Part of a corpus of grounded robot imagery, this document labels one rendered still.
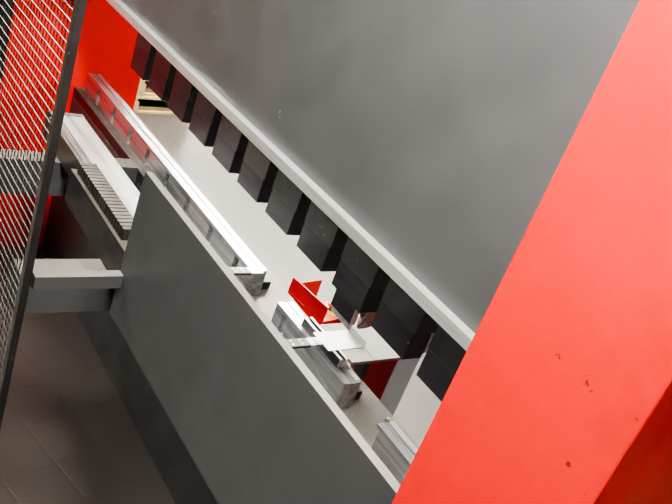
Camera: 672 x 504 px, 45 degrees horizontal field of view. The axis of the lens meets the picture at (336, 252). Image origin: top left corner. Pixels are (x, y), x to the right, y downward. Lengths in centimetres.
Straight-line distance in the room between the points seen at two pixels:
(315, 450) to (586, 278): 72
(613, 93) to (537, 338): 30
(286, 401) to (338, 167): 62
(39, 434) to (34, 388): 26
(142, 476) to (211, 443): 135
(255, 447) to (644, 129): 105
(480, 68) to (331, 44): 50
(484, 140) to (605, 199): 66
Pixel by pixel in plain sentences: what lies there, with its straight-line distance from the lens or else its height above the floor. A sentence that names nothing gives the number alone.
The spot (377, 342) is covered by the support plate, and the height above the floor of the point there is 100.
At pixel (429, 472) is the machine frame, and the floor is 149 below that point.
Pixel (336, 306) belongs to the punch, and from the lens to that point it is 226.
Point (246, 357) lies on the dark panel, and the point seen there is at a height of 124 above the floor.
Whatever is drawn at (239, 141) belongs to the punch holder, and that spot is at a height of 129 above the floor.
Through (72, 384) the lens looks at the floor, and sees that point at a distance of 351.
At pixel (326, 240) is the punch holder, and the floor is 126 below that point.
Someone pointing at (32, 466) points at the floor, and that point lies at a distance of 314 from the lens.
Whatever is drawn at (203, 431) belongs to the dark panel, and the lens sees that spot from 187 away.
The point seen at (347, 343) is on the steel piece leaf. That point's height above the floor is 100.
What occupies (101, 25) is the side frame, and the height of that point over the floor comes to 118.
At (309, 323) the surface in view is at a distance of 236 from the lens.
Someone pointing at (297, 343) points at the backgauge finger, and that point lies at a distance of 224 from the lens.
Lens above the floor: 218
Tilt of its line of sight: 25 degrees down
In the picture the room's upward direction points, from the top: 21 degrees clockwise
